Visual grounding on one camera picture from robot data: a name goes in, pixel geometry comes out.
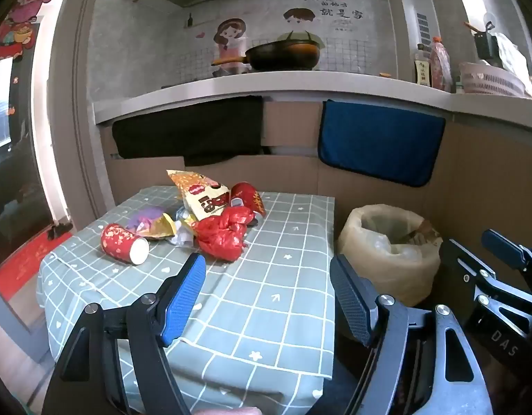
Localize cartoon wall sticker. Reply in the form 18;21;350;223
212;0;365;74

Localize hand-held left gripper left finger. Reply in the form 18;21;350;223
41;252;207;415

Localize purple snack packet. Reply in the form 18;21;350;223
127;207;163;232

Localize pink plastic basket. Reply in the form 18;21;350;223
458;61;532;98

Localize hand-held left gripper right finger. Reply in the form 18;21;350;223
329;254;494;415

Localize red plastic bag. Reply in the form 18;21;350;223
192;206;255;262

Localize red door mat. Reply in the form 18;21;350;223
0;231;74;301

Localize red window decoration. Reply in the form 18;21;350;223
0;0;65;59

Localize waste bin with plastic liner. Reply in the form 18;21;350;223
337;204;442;307

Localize blue cloth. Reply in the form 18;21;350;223
318;99;447;188

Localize soy sauce bottle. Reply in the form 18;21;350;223
414;44;431;87

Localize grey kitchen countertop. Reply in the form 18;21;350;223
93;71;532;135

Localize table with grey checked tablecloth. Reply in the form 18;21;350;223
36;185;336;403

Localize red bottle with orange cap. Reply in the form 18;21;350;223
429;37;452;91

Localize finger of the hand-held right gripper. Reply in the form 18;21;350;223
481;229;532;279
438;239;532;312

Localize black cloth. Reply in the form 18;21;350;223
112;95;265;167

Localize cardboard box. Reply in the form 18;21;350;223
99;99;532;312

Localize orange and white snack bag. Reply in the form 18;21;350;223
166;169;231;222

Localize red paper cup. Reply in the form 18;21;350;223
230;182;267;218
100;223;150;265

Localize black wok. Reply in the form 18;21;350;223
212;40;321;72

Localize white cloth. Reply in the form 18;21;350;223
493;32;532;96

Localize black slippers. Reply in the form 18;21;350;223
45;222;74;240

